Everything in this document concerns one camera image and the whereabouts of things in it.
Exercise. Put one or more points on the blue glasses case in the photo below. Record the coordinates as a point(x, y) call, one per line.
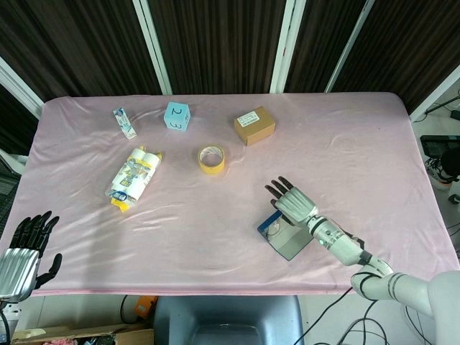
point(291, 244)

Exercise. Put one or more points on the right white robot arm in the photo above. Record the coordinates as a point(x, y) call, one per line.
point(341, 244)

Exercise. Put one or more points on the grey blue moulded housing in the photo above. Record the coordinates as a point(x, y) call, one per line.
point(230, 312)

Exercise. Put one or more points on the small blue white carton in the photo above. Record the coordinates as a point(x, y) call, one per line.
point(124, 124)

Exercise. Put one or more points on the orange device under table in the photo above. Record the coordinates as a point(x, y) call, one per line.
point(143, 307)

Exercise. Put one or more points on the thin-framed eyeglasses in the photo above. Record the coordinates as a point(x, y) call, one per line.
point(276, 230)

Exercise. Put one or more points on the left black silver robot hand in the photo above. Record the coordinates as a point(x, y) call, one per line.
point(18, 273)

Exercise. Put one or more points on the open cardboard box with clutter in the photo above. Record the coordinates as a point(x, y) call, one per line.
point(72, 336)

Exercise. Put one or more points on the white sneaker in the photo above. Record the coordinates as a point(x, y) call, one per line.
point(440, 181)

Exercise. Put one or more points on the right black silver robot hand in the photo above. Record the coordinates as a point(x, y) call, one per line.
point(296, 205)

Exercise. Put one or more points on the yellow tape roll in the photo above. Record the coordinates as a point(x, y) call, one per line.
point(212, 168)

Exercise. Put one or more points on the white rolls plastic pack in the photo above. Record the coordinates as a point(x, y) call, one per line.
point(133, 178)

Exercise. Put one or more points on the brown cardboard box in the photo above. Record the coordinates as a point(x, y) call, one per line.
point(253, 127)

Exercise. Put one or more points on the white partition frame post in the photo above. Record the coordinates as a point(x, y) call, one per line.
point(348, 46)
point(287, 46)
point(436, 91)
point(21, 90)
point(152, 46)

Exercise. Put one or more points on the light blue numbered foam cube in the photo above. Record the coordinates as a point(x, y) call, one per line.
point(176, 116)

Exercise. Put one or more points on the black floor device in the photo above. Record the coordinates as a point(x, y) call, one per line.
point(440, 141)

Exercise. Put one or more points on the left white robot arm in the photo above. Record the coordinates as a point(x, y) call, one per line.
point(7, 316)

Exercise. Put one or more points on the pink tablecloth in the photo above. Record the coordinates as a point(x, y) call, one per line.
point(215, 223)

